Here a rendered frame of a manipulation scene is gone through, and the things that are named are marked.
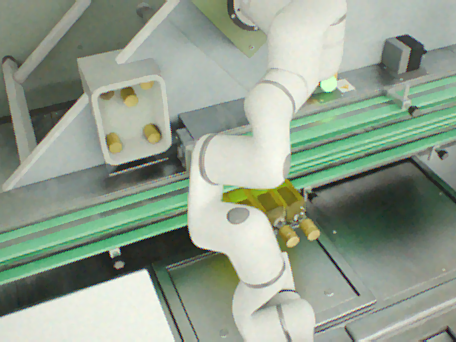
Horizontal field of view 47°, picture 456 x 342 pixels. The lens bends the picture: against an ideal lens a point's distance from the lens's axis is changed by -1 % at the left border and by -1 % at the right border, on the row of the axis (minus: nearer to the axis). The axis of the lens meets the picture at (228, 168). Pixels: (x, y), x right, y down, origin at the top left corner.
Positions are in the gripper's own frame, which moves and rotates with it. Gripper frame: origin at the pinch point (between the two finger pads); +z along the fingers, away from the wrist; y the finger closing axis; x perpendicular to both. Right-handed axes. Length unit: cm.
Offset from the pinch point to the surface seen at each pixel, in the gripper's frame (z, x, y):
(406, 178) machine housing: 34, -52, -16
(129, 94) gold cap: 27.9, 28.6, 28.8
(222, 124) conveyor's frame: 29.9, 6.5, 15.7
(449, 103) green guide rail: 42, -64, 6
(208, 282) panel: 1.8, 14.9, -12.3
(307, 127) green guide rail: 27.6, -15.7, 13.4
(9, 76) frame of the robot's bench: 84, 72, 7
